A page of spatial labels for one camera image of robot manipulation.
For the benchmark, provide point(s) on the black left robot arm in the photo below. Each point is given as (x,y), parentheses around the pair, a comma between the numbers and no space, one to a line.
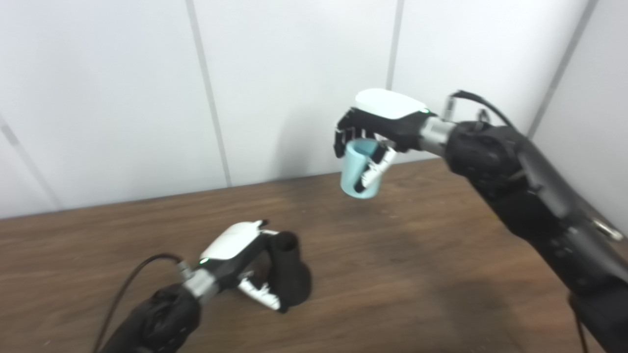
(152,318)

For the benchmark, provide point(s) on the black flared nozzle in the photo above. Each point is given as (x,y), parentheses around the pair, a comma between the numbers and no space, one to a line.
(289,279)

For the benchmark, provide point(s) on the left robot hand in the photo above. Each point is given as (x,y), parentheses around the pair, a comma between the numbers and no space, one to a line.
(230,245)

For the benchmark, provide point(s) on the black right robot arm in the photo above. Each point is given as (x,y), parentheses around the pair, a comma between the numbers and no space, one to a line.
(539,196)

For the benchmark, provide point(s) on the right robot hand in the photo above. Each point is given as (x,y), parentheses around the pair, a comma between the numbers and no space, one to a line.
(392,110)

